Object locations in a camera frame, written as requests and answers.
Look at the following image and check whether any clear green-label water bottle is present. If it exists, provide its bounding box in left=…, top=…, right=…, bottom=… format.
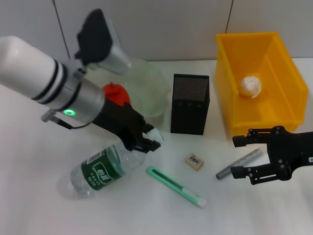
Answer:
left=70, top=128, right=165, bottom=199

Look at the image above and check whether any pale green glass fruit plate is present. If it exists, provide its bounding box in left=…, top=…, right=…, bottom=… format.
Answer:
left=85, top=57, right=172, bottom=123

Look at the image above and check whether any beige eraser with barcode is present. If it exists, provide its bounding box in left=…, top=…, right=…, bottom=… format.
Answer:
left=183, top=152, right=205, bottom=171

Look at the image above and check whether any left arm gripper cable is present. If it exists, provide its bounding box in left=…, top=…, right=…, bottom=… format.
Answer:
left=41, top=109, right=95, bottom=130

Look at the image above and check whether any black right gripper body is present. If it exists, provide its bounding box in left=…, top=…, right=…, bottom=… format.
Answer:
left=266, top=125, right=313, bottom=182

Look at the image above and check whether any black mesh pen holder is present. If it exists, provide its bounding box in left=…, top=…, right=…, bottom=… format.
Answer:
left=170, top=73, right=210, bottom=136

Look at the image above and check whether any red-orange toy orange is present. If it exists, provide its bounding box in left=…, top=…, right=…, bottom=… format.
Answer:
left=102, top=81, right=132, bottom=108

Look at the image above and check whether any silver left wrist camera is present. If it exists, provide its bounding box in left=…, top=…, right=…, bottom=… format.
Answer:
left=74, top=8, right=132, bottom=75

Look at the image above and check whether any white paper ball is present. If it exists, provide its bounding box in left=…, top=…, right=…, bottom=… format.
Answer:
left=239, top=75, right=263, bottom=99

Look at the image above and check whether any green utility knife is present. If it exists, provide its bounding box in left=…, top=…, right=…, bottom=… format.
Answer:
left=147, top=166, right=207, bottom=209

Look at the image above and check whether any grey marker pen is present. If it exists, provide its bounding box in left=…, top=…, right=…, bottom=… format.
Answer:
left=215, top=146, right=264, bottom=181

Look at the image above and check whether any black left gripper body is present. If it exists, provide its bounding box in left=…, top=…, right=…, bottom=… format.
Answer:
left=93, top=97, right=148, bottom=150

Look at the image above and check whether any yellow plastic bin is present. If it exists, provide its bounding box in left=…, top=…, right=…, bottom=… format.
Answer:
left=215, top=31, right=309, bottom=138

